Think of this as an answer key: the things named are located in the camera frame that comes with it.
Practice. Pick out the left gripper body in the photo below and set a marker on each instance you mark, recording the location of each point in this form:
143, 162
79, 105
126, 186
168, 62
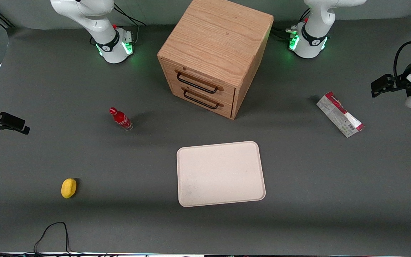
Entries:
400, 81

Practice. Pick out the red white cookie box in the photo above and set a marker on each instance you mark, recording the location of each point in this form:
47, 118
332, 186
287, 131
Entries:
339, 114

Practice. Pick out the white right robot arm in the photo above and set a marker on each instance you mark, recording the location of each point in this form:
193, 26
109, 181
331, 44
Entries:
111, 46

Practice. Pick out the cream plastic tray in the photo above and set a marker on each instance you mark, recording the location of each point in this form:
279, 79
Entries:
219, 175

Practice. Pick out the yellow lemon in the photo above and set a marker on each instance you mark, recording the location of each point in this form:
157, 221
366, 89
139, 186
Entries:
69, 188

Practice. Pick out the red cola bottle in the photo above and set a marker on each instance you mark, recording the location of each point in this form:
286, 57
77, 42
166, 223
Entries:
121, 119

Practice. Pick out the wooden drawer cabinet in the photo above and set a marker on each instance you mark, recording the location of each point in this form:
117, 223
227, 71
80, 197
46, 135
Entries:
216, 35

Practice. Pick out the wooden drawer front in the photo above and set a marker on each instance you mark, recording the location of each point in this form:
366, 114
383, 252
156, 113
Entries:
205, 101
200, 76

